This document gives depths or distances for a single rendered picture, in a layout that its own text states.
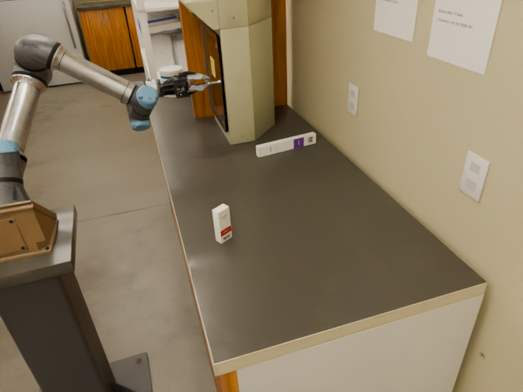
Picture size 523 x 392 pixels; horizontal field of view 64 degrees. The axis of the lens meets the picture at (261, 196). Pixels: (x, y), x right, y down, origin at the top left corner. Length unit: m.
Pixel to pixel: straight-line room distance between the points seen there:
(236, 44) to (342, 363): 1.18
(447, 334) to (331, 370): 0.34
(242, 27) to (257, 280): 0.98
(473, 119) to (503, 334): 0.55
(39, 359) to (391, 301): 1.17
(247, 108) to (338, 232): 0.74
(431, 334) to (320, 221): 0.44
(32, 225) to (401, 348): 1.05
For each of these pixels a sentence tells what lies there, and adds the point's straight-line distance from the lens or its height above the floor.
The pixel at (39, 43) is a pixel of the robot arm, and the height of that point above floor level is 1.43.
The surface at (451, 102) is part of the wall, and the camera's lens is 1.21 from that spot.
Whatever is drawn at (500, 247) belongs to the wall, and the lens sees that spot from 1.18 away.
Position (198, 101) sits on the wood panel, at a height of 1.02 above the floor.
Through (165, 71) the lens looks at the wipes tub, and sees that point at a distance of 2.45.
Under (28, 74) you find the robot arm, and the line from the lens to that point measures 1.68.
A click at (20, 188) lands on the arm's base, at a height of 1.10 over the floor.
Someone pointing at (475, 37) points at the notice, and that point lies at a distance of 1.14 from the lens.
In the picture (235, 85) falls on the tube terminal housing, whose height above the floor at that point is 1.20.
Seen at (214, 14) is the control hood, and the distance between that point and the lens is 1.65.
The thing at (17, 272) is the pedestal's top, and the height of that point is 0.94.
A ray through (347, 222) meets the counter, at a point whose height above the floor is 0.94.
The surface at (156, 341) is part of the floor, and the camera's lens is 2.27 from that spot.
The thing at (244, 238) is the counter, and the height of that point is 0.94.
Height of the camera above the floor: 1.70
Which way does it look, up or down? 32 degrees down
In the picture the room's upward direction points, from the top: 3 degrees counter-clockwise
